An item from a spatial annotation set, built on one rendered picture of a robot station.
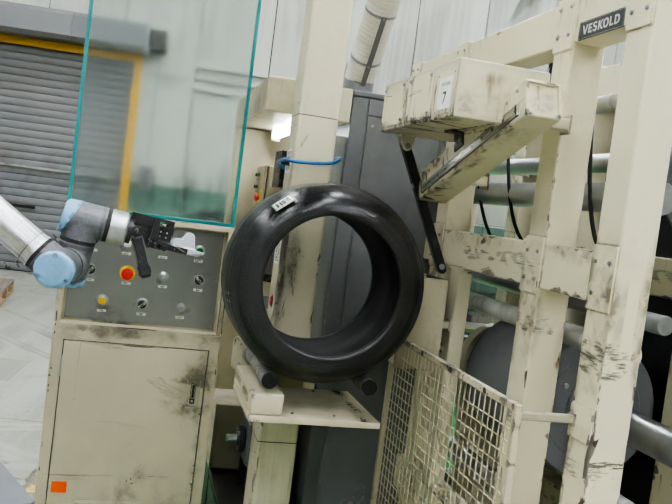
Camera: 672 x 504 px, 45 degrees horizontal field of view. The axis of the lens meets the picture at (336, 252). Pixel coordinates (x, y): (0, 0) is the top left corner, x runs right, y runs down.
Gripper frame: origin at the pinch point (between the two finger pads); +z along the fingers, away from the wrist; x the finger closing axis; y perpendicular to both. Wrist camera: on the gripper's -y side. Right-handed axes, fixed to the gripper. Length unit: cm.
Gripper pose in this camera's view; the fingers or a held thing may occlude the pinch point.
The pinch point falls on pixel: (198, 255)
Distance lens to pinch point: 223.6
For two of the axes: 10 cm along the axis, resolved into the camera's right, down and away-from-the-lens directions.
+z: 9.2, 2.4, 3.1
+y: 2.5, -9.7, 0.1
